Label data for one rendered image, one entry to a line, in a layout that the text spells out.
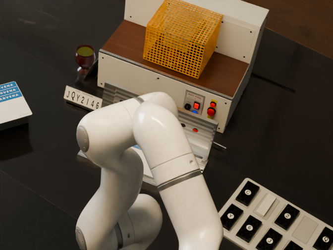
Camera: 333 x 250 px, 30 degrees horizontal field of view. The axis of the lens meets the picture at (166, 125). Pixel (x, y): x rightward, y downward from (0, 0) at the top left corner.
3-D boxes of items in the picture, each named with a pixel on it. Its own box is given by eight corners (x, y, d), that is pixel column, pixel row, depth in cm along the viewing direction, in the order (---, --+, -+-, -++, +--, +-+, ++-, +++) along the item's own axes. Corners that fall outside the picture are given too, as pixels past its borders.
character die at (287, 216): (273, 222, 217) (274, 220, 216) (287, 205, 223) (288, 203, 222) (286, 230, 216) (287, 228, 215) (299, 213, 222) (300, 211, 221)
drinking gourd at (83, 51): (73, 76, 257) (73, 56, 249) (75, 62, 263) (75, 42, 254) (94, 78, 258) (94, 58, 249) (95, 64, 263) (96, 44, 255)
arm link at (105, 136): (142, 248, 166) (87, 272, 160) (123, 214, 173) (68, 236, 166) (162, 119, 130) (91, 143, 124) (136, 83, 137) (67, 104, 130)
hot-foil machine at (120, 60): (96, 87, 254) (99, 12, 226) (137, 32, 281) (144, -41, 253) (270, 154, 240) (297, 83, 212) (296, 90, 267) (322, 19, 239)
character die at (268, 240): (255, 248, 210) (256, 246, 209) (269, 229, 215) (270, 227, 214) (267, 256, 208) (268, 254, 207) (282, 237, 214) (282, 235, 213)
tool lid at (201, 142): (104, 82, 226) (106, 79, 227) (99, 122, 238) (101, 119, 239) (217, 124, 218) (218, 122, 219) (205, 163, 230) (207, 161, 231)
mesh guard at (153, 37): (142, 58, 237) (146, 24, 225) (163, 29, 251) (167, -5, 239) (197, 79, 233) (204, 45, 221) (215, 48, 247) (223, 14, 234)
